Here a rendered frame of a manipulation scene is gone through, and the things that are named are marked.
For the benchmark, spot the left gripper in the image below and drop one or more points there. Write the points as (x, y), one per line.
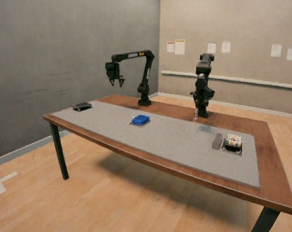
(200, 99)

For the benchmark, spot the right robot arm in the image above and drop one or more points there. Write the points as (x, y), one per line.
(113, 67)

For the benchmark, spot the blue grid rack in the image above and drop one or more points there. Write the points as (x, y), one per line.
(138, 120)

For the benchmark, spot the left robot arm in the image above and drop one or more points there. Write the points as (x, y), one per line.
(202, 81)

